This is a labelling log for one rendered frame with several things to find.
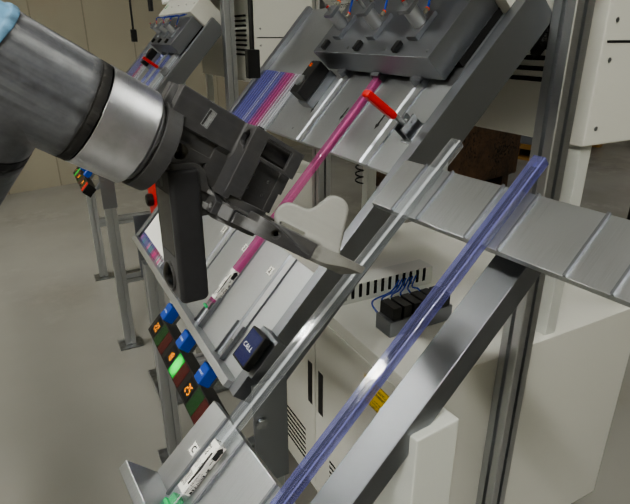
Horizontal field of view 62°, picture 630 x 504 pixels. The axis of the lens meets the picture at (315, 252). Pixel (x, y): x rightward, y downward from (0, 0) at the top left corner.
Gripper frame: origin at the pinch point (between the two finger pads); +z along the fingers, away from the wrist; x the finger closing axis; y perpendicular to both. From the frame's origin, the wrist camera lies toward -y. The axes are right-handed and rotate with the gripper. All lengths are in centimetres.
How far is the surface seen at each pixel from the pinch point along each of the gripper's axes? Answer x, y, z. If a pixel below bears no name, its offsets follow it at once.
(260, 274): 28.9, -8.5, 15.7
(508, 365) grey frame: 8, -4, 60
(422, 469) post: -12.5, -14.6, 15.1
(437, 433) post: -12.5, -10.6, 14.4
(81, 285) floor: 227, -77, 59
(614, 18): 9, 53, 40
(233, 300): 31.2, -14.5, 14.8
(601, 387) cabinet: 7, -1, 101
